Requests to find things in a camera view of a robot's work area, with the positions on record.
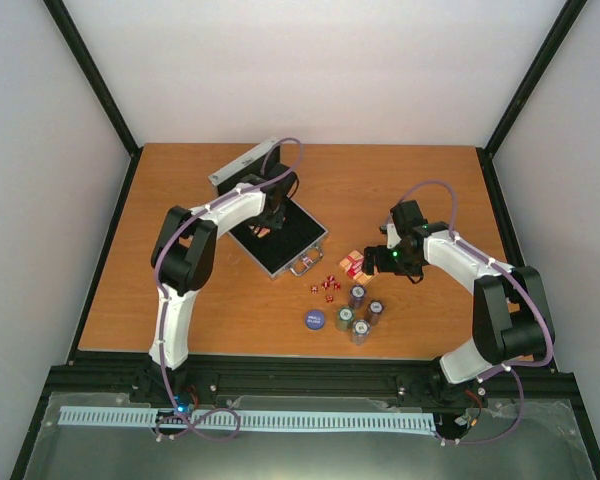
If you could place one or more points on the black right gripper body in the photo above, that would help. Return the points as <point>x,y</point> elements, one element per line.
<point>400,263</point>

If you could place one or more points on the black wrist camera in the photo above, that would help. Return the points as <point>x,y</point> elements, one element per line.
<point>279,192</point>
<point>405,216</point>

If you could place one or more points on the purple poker chip stack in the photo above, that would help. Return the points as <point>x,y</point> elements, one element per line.
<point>357,296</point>

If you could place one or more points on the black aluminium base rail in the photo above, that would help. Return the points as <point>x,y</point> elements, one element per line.
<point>214,378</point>

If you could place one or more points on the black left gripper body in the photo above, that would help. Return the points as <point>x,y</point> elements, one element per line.
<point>269,219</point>

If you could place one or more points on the blue small blind button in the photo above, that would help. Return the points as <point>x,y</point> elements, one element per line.
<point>315,319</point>

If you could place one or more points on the aluminium poker case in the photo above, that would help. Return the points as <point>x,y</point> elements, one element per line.
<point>296,246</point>

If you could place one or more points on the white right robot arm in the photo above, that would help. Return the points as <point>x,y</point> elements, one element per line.
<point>511,324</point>

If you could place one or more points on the grey poker chip stack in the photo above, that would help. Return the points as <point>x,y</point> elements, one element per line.
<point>359,332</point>

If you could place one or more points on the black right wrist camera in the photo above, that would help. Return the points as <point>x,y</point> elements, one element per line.
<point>405,216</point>

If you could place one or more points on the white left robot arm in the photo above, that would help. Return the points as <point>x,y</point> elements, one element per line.
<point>184,257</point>

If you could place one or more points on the brown poker chip stack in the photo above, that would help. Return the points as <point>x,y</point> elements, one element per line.
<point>374,312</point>

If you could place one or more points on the green poker chip stack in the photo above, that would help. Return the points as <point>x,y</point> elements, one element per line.
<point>344,319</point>

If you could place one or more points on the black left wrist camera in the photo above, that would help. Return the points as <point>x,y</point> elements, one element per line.
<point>279,192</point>

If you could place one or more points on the light blue cable duct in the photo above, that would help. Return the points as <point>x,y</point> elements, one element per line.
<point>251,420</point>

